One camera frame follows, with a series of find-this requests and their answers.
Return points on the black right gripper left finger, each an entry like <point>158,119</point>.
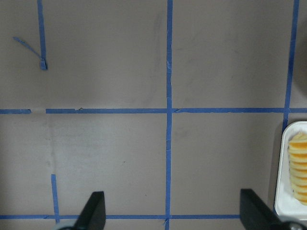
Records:
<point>93,215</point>

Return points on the white rectangular tray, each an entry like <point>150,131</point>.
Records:
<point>291,190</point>

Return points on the yellow sliced bread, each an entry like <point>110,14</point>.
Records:
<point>297,152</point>

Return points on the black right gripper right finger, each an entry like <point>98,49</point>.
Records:
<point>255,214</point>

